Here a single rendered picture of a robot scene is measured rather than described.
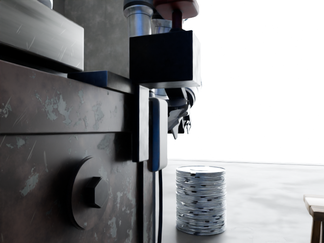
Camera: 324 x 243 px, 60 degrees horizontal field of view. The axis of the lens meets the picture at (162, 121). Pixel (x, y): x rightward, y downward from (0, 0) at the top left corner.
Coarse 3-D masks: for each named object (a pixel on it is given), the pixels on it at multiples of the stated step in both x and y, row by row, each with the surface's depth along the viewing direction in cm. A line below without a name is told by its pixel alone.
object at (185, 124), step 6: (186, 90) 77; (180, 96) 73; (192, 96) 77; (168, 102) 72; (174, 102) 71; (180, 102) 70; (186, 102) 70; (192, 102) 78; (168, 108) 70; (174, 108) 69; (168, 114) 70; (186, 120) 74; (180, 126) 71; (186, 126) 71; (168, 132) 73; (180, 132) 72
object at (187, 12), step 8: (160, 0) 39; (168, 0) 39; (176, 0) 39; (184, 0) 38; (192, 0) 39; (160, 8) 41; (168, 8) 41; (176, 8) 41; (184, 8) 41; (192, 8) 41; (168, 16) 44; (176, 16) 41; (184, 16) 44; (192, 16) 44; (176, 24) 41
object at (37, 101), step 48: (0, 96) 20; (48, 96) 25; (96, 96) 33; (0, 144) 21; (48, 144) 26; (96, 144) 34; (0, 192) 21; (48, 192) 26; (96, 192) 30; (144, 192) 46; (0, 240) 21; (48, 240) 26; (96, 240) 33; (144, 240) 46
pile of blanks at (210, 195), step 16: (176, 176) 163; (192, 176) 156; (208, 176) 152; (224, 176) 158; (176, 192) 167; (192, 192) 152; (208, 192) 151; (224, 192) 158; (176, 208) 163; (192, 208) 152; (208, 208) 151; (224, 208) 157; (176, 224) 163; (192, 224) 151; (208, 224) 150; (224, 224) 157
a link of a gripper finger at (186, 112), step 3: (186, 105) 69; (189, 105) 69; (180, 108) 68; (183, 108) 68; (186, 108) 67; (183, 111) 66; (186, 111) 66; (180, 114) 65; (183, 114) 66; (186, 114) 66; (177, 117) 64; (180, 117) 65; (180, 120) 66
